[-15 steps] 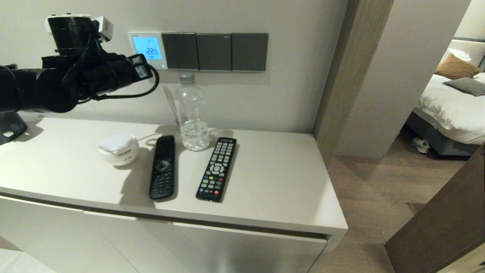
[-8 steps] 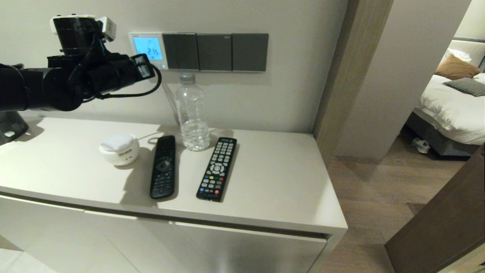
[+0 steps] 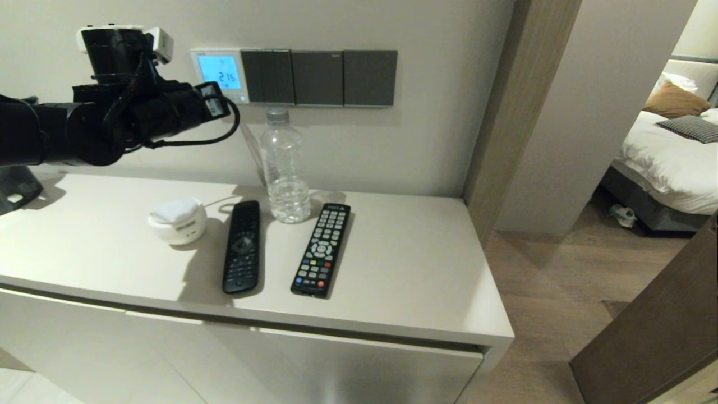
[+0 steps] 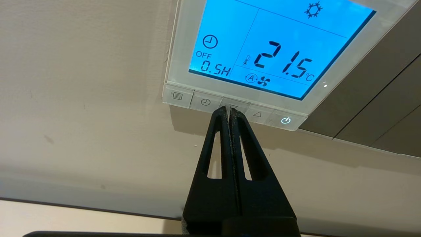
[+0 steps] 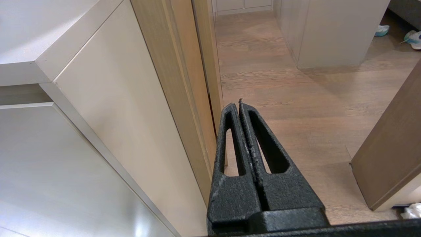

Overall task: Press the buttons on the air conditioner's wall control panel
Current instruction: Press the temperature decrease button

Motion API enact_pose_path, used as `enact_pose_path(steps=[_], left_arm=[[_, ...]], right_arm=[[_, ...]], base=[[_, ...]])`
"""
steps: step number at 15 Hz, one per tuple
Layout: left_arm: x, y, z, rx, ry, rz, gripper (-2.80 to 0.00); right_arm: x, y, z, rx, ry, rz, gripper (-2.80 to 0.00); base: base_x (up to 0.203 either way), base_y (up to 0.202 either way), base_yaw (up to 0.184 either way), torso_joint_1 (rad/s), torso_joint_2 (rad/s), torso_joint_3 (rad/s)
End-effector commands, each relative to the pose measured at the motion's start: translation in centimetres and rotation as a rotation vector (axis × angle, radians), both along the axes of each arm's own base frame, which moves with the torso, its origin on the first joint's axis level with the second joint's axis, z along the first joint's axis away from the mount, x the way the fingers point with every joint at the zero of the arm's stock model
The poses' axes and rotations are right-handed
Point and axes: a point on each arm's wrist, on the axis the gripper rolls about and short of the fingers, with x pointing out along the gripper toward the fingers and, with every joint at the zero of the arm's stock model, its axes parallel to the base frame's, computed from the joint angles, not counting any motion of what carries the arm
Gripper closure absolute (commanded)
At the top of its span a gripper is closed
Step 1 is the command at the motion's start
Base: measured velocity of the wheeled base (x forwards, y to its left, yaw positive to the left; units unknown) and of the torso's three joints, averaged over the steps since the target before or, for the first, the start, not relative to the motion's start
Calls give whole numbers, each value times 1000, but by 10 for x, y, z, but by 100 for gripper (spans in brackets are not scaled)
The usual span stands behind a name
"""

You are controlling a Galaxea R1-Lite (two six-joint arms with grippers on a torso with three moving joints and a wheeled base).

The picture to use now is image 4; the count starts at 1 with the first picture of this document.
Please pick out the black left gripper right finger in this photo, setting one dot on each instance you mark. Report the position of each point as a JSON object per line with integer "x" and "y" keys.
{"x": 260, "y": 197}

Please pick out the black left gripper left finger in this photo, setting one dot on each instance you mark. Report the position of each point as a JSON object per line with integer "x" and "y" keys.
{"x": 210, "y": 197}

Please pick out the white thermostat with blue screen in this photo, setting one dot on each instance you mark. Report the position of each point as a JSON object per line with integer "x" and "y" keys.
{"x": 263, "y": 42}

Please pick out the white sideboard cabinet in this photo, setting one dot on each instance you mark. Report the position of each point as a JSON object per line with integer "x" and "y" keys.
{"x": 65, "y": 219}

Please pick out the grey three-rocker switch plate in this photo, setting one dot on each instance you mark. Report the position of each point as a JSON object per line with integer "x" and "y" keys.
{"x": 378, "y": 98}

